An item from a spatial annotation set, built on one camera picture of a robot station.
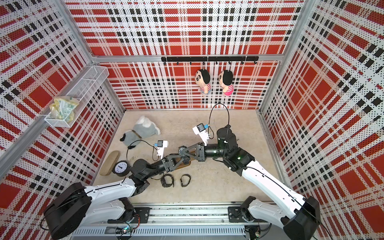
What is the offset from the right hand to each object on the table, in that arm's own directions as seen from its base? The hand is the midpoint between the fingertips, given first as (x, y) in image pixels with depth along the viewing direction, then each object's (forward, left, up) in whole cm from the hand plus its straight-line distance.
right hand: (186, 153), depth 62 cm
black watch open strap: (-5, +5, -30) cm, 30 cm away
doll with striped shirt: (+50, -7, +3) cm, 50 cm away
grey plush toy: (+30, +33, -22) cm, 50 cm away
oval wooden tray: (+9, +51, -29) cm, 59 cm away
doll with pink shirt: (+51, -22, -1) cm, 56 cm away
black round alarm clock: (+5, +42, -29) cm, 51 cm away
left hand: (+2, 0, -7) cm, 7 cm away
